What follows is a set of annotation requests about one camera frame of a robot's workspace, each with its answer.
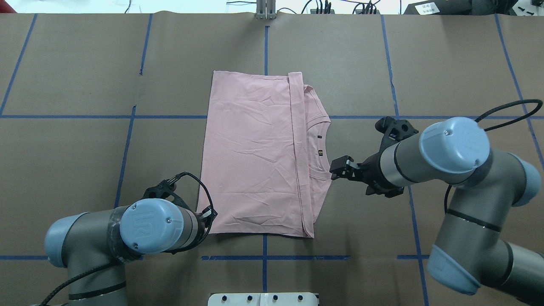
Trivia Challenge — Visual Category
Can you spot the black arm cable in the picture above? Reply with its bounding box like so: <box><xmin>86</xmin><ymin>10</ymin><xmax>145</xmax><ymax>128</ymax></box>
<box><xmin>38</xmin><ymin>172</ymin><xmax>213</xmax><ymax>306</ymax></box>
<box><xmin>444</xmin><ymin>99</ymin><xmax>544</xmax><ymax>213</ymax></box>

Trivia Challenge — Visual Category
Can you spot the pink printed t-shirt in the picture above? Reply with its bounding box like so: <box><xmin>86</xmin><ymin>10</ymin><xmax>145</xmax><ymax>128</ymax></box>
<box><xmin>201</xmin><ymin>71</ymin><xmax>332</xmax><ymax>238</ymax></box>

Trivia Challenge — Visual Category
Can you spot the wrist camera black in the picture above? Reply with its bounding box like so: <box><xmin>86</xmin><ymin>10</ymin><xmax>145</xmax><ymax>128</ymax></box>
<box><xmin>141</xmin><ymin>178</ymin><xmax>183</xmax><ymax>205</ymax></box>
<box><xmin>374</xmin><ymin>116</ymin><xmax>419</xmax><ymax>145</ymax></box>

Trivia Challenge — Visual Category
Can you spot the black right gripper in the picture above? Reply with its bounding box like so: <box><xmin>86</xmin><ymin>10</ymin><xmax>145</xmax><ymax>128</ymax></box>
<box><xmin>330</xmin><ymin>152</ymin><xmax>404</xmax><ymax>199</ymax></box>

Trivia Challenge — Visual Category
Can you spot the aluminium frame post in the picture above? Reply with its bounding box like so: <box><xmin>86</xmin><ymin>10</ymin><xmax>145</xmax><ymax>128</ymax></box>
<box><xmin>255</xmin><ymin>0</ymin><xmax>277</xmax><ymax>20</ymax></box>

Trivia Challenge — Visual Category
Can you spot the black power adapter box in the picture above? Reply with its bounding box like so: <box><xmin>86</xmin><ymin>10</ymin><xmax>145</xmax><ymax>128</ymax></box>
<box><xmin>402</xmin><ymin>0</ymin><xmax>472</xmax><ymax>15</ymax></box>

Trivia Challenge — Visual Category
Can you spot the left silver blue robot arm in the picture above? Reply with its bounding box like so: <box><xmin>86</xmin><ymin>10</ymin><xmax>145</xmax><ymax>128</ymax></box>
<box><xmin>40</xmin><ymin>199</ymin><xmax>217</xmax><ymax>306</ymax></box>

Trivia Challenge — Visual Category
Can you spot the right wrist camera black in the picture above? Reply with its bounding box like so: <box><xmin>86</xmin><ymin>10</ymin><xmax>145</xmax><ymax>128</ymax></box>
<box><xmin>374</xmin><ymin>116</ymin><xmax>419</xmax><ymax>145</ymax></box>

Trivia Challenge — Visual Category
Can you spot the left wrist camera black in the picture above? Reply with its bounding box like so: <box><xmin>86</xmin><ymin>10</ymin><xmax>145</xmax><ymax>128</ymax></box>
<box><xmin>141</xmin><ymin>178</ymin><xmax>183</xmax><ymax>205</ymax></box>

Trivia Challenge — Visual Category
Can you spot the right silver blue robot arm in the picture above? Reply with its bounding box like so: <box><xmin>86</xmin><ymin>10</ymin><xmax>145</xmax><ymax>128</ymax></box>
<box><xmin>330</xmin><ymin>116</ymin><xmax>544</xmax><ymax>306</ymax></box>

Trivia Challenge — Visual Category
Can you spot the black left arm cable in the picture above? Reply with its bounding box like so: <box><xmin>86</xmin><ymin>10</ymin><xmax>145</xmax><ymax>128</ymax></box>
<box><xmin>38</xmin><ymin>172</ymin><xmax>213</xmax><ymax>306</ymax></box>

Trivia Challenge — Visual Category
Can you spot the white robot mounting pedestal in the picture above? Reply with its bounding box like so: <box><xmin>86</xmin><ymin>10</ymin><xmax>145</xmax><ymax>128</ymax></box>
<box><xmin>207</xmin><ymin>292</ymin><xmax>320</xmax><ymax>306</ymax></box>

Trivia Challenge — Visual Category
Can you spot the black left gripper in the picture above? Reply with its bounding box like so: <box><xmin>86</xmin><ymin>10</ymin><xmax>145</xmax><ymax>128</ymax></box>
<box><xmin>164</xmin><ymin>207</ymin><xmax>217</xmax><ymax>254</ymax></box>

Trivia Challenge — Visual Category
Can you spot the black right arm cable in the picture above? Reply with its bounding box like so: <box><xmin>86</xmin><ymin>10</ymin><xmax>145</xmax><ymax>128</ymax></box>
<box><xmin>444</xmin><ymin>99</ymin><xmax>544</xmax><ymax>213</ymax></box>

